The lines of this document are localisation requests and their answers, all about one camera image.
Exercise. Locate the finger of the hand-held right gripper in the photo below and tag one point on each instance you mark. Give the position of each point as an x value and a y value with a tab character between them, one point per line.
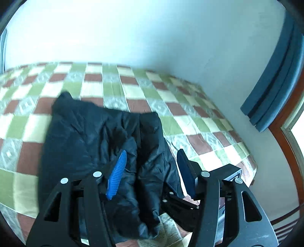
178	213
177	194

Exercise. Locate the checkered bed blanket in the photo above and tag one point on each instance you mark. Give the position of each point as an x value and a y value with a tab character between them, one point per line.
190	123

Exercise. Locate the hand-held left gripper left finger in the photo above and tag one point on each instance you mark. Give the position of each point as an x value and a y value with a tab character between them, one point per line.
117	175

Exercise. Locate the brown wooden window frame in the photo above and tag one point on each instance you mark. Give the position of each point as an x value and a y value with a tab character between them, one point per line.
280	140

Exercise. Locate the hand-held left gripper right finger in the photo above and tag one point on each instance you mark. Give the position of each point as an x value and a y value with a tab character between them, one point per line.
187	172

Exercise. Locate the black puffer jacket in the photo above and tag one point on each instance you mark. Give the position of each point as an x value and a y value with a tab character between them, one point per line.
90	133

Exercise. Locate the blue curtain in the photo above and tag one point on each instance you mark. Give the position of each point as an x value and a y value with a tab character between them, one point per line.
273	99

